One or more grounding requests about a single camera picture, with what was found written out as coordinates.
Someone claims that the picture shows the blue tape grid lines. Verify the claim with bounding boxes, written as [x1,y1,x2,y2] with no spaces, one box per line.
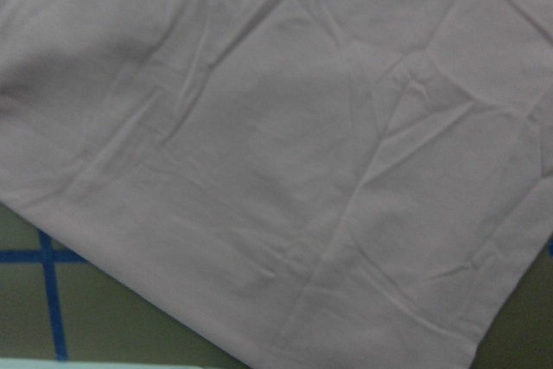
[1,229,87,362]

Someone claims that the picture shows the pink Snoopy t-shirt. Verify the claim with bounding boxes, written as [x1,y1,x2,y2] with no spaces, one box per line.
[1,0,552,368]

